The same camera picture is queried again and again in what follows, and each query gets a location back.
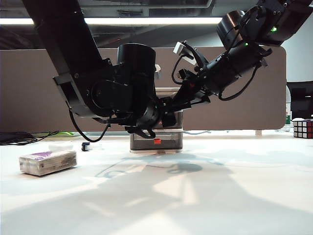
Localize clear water bottle green label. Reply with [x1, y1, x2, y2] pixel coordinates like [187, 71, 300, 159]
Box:
[285, 97, 293, 128]

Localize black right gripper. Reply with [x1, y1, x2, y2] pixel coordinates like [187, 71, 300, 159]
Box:
[172, 58, 230, 108]

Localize smoky drawer lowest tier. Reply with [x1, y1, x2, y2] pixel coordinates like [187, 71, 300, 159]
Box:
[131, 133, 183, 151]

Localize white earbuds case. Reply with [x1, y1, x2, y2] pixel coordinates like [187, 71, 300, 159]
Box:
[48, 143, 74, 152]

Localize black Rubik's cube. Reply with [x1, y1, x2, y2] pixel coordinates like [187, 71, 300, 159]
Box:
[293, 119, 313, 139]

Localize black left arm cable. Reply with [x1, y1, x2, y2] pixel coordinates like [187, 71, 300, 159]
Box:
[68, 109, 111, 143]

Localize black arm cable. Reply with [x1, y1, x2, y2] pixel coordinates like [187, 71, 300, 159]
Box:
[68, 109, 111, 143]
[218, 63, 260, 101]

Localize black right camera cable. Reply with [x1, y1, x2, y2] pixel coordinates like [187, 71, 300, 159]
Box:
[171, 56, 187, 86]

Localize smoky drawer without napkins, uppermost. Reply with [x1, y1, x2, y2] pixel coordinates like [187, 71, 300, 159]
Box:
[156, 91, 180, 99]

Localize ceiling light strip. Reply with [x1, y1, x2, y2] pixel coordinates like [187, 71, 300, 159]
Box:
[0, 17, 224, 25]

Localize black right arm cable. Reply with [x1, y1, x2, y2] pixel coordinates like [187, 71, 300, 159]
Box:
[218, 63, 260, 101]

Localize napkin pack purple print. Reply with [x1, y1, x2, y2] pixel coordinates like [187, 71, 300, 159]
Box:
[18, 150, 78, 176]

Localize black monitor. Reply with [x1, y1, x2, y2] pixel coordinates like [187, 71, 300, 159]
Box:
[286, 81, 313, 120]

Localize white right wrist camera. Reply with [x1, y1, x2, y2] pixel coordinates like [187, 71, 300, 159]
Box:
[173, 41, 196, 66]

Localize black cable bundle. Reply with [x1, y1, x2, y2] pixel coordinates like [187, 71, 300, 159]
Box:
[0, 131, 61, 145]

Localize brown desk partition panel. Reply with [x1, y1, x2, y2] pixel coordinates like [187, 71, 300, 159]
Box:
[0, 45, 287, 132]

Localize white plastic drawer cabinet frame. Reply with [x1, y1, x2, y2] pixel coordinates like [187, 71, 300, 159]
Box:
[129, 87, 184, 154]

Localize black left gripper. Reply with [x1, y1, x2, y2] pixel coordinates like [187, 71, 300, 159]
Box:
[156, 97, 177, 128]

